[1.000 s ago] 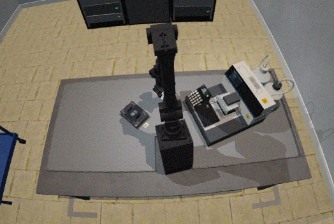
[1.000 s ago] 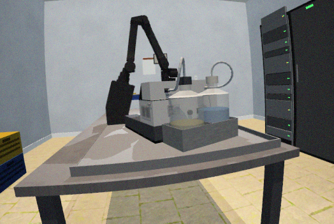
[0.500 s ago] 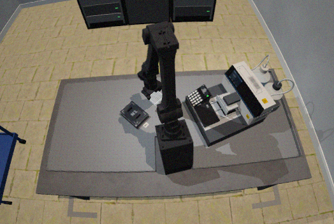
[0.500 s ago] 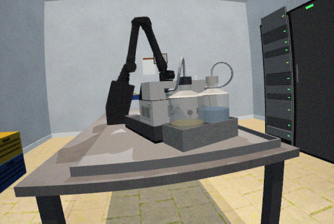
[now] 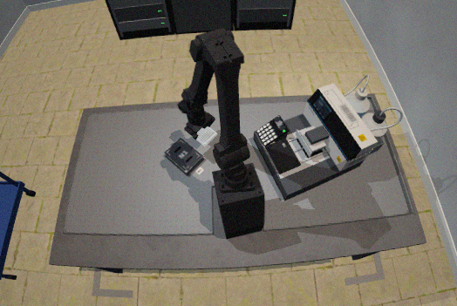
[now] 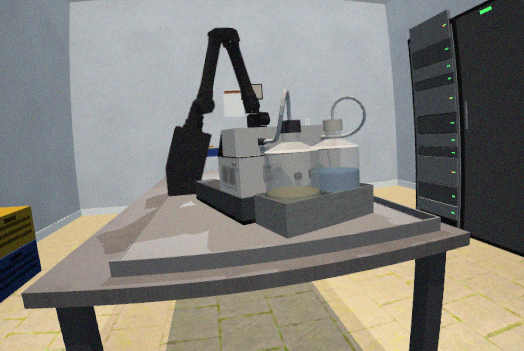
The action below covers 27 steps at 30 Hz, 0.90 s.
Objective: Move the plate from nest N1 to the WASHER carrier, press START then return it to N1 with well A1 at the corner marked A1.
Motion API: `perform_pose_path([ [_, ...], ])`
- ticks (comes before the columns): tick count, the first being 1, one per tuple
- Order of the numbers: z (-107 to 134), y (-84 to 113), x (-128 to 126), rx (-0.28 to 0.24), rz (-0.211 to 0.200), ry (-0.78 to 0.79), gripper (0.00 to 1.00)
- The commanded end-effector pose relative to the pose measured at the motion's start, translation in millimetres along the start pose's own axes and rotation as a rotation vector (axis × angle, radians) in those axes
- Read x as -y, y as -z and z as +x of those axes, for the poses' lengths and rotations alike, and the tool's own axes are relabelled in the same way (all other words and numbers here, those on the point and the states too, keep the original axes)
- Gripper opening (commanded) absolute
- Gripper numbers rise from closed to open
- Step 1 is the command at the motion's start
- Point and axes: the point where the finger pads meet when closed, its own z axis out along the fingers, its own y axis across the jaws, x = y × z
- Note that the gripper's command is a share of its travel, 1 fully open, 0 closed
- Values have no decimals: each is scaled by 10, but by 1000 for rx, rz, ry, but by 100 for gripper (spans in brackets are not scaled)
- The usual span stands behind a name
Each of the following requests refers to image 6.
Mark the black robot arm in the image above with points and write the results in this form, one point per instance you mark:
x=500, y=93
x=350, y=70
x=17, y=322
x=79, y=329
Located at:
x=206, y=104

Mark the clear bottle with grey cap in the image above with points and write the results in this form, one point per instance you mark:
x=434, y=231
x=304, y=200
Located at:
x=338, y=159

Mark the clear plastic bottle with black cap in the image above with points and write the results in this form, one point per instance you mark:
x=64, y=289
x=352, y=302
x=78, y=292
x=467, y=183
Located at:
x=292, y=169

